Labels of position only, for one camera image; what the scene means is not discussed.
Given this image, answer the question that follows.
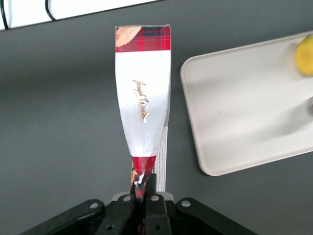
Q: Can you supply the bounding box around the red tartan cookie box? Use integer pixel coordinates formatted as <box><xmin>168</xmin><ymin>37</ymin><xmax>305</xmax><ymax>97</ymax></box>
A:
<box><xmin>114</xmin><ymin>24</ymin><xmax>172</xmax><ymax>204</ymax></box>

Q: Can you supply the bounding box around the black cable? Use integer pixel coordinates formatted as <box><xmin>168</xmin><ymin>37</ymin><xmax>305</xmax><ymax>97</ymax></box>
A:
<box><xmin>0</xmin><ymin>0</ymin><xmax>12</xmax><ymax>30</ymax></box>
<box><xmin>45</xmin><ymin>0</ymin><xmax>61</xmax><ymax>22</ymax></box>

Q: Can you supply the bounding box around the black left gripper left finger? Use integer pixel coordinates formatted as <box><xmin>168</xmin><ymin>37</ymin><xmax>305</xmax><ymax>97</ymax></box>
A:
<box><xmin>21</xmin><ymin>182</ymin><xmax>136</xmax><ymax>235</ymax></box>

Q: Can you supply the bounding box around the cream plastic tray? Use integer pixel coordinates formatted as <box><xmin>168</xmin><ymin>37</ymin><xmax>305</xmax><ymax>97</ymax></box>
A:
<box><xmin>179</xmin><ymin>31</ymin><xmax>313</xmax><ymax>177</ymax></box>

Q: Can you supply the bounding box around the yellow round fruit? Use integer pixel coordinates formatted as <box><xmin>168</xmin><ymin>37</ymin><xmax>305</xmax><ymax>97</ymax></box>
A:
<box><xmin>294</xmin><ymin>34</ymin><xmax>313</xmax><ymax>77</ymax></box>

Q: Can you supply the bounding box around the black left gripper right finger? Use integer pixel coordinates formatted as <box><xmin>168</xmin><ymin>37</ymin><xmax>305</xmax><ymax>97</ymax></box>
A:
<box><xmin>143</xmin><ymin>173</ymin><xmax>257</xmax><ymax>235</ymax></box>

